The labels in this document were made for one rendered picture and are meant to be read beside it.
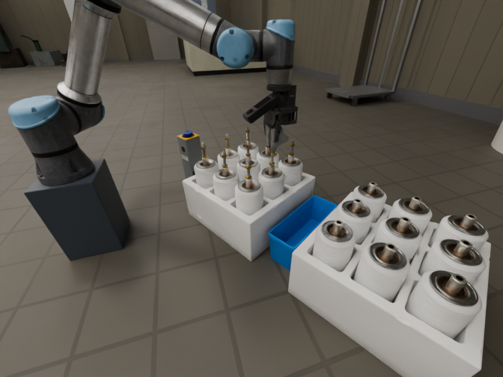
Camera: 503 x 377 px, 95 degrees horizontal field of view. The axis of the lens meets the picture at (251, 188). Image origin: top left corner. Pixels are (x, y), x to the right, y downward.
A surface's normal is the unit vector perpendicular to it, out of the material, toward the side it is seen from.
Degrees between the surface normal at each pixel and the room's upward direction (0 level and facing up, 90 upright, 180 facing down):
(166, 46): 83
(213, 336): 0
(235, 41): 90
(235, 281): 0
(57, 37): 90
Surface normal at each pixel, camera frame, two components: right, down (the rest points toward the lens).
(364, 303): -0.68, 0.42
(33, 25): 0.29, 0.52
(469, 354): -0.02, -0.83
